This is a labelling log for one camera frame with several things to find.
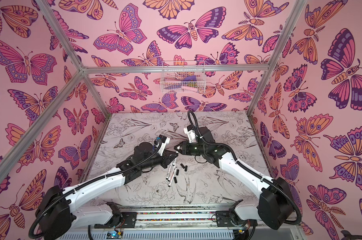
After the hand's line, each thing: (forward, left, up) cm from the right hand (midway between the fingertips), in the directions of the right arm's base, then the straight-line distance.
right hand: (175, 146), depth 75 cm
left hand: (-3, -1, -2) cm, 4 cm away
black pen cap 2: (0, -3, -23) cm, 23 cm away
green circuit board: (-35, +30, -25) cm, 52 cm away
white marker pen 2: (-9, +5, -22) cm, 24 cm away
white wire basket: (+45, -5, +11) cm, 47 cm away
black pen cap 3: (-4, 0, -23) cm, 23 cm away
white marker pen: (-7, +1, -5) cm, 9 cm away
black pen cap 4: (-8, +1, -23) cm, 25 cm away
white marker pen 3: (-7, +3, -22) cm, 23 cm away
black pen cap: (-1, -5, -23) cm, 24 cm away
